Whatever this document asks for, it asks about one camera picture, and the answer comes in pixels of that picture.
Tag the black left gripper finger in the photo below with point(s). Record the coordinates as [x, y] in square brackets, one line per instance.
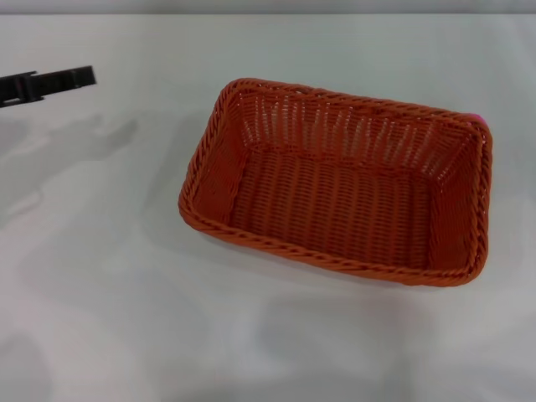
[50, 81]

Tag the pink toy peach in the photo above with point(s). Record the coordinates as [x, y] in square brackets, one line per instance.
[476, 120]

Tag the orange woven plastic basket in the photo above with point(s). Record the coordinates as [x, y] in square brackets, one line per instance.
[335, 197]

